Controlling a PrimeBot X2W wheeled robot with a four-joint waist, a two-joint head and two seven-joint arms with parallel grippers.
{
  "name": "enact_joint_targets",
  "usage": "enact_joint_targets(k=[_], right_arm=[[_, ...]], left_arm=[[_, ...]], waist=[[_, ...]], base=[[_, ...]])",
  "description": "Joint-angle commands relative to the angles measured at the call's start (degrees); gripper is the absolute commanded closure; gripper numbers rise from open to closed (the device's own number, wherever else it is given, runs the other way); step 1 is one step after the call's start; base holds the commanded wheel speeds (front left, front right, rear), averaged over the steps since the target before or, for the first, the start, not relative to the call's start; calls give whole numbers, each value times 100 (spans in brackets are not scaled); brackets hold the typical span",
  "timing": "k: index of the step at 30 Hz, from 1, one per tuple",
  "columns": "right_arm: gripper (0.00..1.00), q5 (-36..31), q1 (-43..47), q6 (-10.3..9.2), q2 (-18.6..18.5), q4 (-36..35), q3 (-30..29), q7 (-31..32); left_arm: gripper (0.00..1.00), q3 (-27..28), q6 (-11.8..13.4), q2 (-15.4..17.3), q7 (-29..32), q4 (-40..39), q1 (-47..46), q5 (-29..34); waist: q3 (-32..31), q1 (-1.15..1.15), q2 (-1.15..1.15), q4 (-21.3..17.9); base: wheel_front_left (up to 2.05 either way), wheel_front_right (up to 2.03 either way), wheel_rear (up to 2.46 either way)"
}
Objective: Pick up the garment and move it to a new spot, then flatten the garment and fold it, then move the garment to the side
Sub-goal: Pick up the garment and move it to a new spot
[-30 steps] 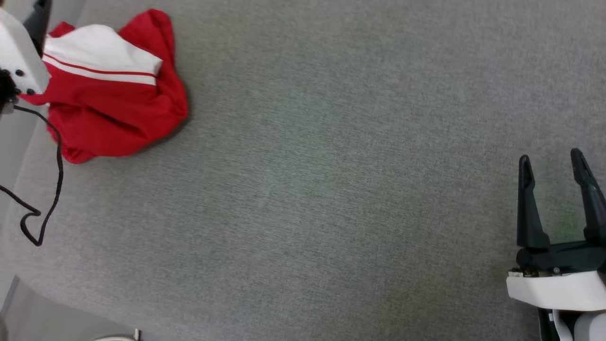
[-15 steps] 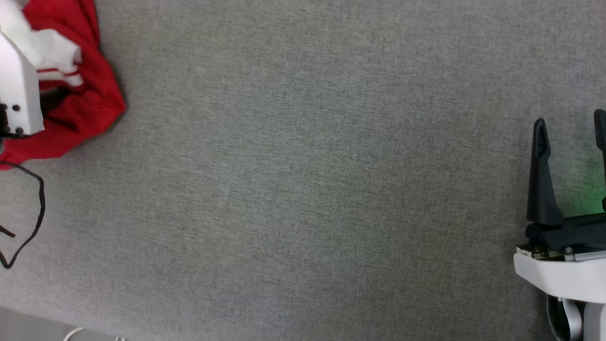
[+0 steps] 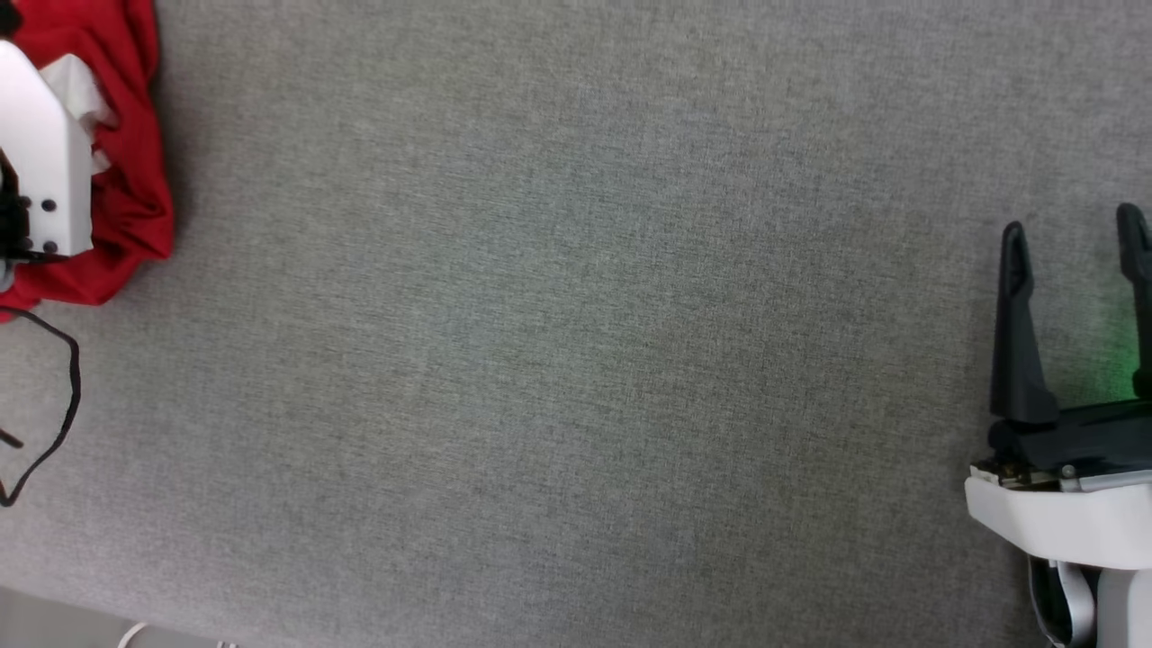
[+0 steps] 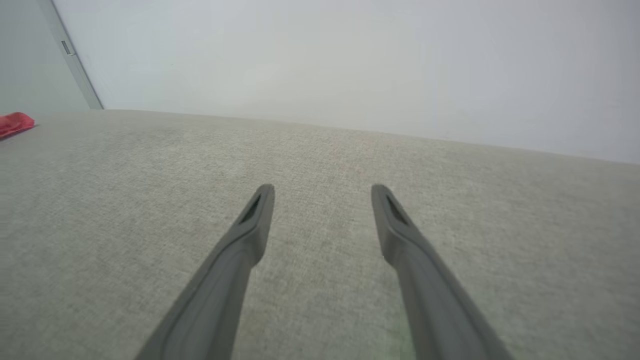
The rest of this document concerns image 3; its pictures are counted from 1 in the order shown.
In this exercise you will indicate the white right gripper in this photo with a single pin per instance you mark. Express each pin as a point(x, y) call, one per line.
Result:
point(1062, 513)

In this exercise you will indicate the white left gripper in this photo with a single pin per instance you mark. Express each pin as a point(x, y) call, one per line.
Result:
point(45, 171)

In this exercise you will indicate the red basketball jersey garment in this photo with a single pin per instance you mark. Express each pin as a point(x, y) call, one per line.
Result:
point(135, 180)

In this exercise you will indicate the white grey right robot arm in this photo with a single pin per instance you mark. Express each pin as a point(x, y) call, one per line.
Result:
point(1125, 612)

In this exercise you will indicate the grey fabric sofa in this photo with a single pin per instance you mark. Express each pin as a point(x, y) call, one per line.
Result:
point(576, 342)

